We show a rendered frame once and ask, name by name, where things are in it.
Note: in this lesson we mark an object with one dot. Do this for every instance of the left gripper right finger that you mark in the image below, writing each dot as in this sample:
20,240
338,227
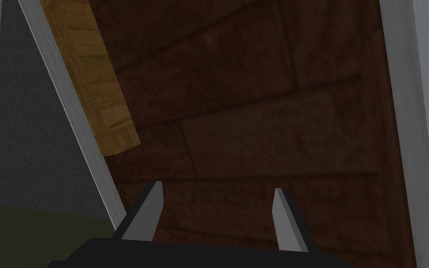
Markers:
287,227

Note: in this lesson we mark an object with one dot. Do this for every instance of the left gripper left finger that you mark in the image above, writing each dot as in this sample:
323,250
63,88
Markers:
143,219

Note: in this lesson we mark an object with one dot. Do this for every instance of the light brown wooden door leaf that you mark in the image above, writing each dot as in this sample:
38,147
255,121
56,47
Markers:
91,74

